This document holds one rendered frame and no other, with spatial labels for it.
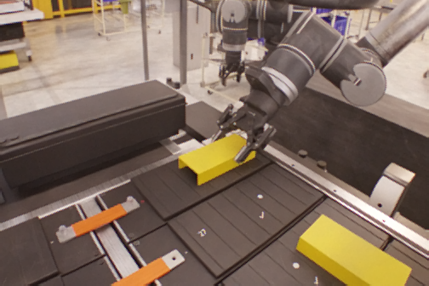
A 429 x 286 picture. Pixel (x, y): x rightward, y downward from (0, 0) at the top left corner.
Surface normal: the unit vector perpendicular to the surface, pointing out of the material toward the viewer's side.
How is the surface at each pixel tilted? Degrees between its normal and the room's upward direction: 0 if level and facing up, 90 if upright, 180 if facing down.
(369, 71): 84
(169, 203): 0
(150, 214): 0
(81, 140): 90
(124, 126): 90
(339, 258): 0
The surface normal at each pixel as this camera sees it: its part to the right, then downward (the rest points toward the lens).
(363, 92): -0.41, 0.43
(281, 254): 0.04, -0.87
